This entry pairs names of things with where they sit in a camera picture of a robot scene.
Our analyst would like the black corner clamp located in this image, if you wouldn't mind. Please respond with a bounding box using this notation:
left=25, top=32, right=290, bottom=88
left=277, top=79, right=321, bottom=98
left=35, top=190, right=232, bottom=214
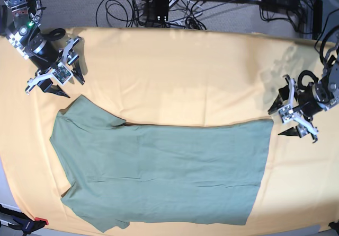
left=328, top=222, right=339, bottom=234

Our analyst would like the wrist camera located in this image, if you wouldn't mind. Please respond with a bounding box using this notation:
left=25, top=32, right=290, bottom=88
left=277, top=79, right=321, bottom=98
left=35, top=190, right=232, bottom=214
left=278, top=107, right=295, bottom=124
left=52, top=65, right=73, bottom=85

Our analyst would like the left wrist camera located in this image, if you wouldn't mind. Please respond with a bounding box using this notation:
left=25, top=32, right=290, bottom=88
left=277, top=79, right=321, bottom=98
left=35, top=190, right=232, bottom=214
left=278, top=107, right=295, bottom=124

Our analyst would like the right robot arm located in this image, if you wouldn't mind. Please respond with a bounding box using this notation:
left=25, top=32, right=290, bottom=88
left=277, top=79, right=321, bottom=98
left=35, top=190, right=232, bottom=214
left=1, top=0, right=300, bottom=96

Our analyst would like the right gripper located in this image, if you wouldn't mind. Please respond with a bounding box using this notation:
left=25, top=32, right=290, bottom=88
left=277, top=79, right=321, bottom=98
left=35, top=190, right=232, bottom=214
left=26, top=33, right=85, bottom=98

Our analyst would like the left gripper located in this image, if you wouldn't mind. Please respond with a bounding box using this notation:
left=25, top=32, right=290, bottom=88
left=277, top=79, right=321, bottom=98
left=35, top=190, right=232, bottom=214
left=267, top=70, right=331, bottom=137

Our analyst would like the black coiled floor cable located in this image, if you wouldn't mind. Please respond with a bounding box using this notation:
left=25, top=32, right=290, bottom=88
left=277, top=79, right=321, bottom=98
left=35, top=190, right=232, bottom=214
left=95, top=0, right=133, bottom=29

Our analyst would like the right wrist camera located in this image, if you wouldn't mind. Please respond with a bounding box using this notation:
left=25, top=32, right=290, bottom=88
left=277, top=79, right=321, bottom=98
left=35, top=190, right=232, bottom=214
left=52, top=65, right=73, bottom=85

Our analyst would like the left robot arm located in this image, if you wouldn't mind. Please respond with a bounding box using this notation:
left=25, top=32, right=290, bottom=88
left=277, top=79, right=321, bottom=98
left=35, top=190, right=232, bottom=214
left=292, top=26, right=338, bottom=121

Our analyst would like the black power adapter brick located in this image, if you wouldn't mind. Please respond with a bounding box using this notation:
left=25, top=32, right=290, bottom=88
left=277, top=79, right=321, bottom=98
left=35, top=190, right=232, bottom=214
left=261, top=0, right=300, bottom=11

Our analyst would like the black camera stand post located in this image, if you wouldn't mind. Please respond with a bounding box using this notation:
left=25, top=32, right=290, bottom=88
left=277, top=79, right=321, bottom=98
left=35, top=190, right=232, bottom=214
left=149, top=0, right=170, bottom=24

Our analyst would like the green T-shirt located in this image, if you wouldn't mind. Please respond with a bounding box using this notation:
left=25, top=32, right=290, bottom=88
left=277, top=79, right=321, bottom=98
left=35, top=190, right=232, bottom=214
left=50, top=96, right=273, bottom=232

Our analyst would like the blue orange clamp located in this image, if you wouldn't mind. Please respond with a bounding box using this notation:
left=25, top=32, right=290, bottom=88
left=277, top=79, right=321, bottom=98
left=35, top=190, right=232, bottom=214
left=1, top=205, right=49, bottom=235

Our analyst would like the yellow table cloth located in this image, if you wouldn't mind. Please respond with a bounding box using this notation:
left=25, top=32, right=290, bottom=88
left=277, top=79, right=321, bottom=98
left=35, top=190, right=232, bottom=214
left=1, top=28, right=338, bottom=235

